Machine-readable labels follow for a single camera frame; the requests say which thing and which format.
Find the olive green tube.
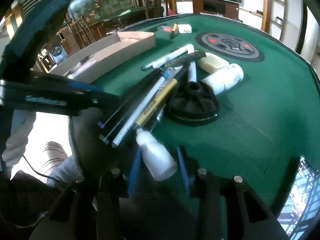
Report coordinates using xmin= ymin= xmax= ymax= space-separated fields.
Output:
xmin=164 ymin=50 xmax=207 ymax=68

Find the clear black gel pen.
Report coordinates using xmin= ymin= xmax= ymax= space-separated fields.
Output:
xmin=141 ymin=54 xmax=176 ymax=72

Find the white paint marker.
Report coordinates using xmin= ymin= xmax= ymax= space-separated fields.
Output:
xmin=151 ymin=44 xmax=195 ymax=69

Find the black marker purple end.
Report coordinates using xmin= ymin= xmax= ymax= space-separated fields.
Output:
xmin=98 ymin=68 xmax=163 ymax=129

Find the round table centre console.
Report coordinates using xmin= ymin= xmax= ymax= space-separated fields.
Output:
xmin=195 ymin=33 xmax=265 ymax=63

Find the yellow black utility knife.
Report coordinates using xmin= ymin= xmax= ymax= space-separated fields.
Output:
xmin=170 ymin=23 xmax=178 ymax=40

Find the smartphone with lit screen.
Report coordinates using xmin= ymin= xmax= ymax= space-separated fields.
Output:
xmin=277 ymin=156 xmax=318 ymax=239

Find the cream rectangular case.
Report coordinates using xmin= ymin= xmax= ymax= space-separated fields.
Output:
xmin=196 ymin=53 xmax=229 ymax=74

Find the gold yellow marker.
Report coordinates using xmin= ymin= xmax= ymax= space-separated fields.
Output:
xmin=133 ymin=77 xmax=177 ymax=130

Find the person's left gloved hand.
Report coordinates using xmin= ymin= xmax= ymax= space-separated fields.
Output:
xmin=2 ymin=110 xmax=83 ymax=188

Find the white pen blue cap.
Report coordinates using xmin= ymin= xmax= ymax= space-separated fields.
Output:
xmin=111 ymin=67 xmax=175 ymax=148

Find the small white box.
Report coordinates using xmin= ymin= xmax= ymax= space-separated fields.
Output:
xmin=178 ymin=24 xmax=192 ymax=34

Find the white plastic bottle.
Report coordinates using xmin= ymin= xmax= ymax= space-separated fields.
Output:
xmin=202 ymin=63 xmax=244 ymax=95

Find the cardboard box tray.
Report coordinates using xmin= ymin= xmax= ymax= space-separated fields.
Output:
xmin=49 ymin=31 xmax=156 ymax=83

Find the thick black marker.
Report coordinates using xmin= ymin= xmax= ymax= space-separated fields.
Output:
xmin=98 ymin=63 xmax=190 ymax=145

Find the red item in clear pack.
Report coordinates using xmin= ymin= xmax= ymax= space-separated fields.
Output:
xmin=157 ymin=25 xmax=172 ymax=33

